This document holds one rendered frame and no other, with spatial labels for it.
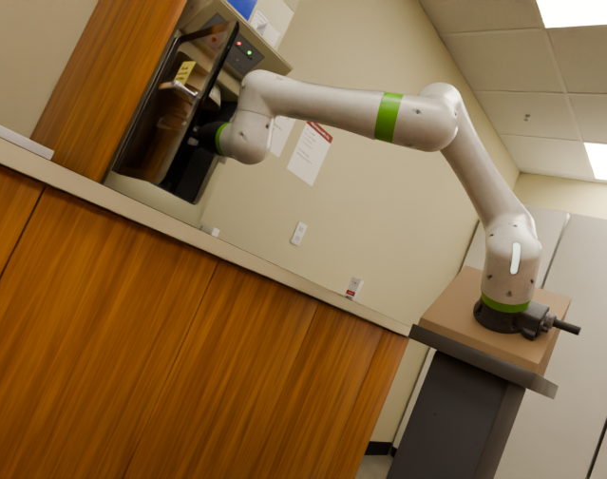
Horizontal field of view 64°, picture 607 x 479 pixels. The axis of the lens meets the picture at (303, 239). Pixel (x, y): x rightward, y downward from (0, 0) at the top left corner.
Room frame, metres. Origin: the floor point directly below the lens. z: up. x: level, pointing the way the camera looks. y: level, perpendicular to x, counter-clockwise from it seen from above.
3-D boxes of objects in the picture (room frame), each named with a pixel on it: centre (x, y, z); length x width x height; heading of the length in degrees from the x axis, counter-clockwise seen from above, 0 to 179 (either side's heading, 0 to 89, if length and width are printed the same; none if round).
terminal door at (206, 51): (1.12, 0.41, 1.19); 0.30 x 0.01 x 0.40; 40
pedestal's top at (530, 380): (1.32, -0.59, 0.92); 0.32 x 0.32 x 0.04; 50
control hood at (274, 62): (1.32, 0.38, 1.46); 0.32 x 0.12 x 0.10; 138
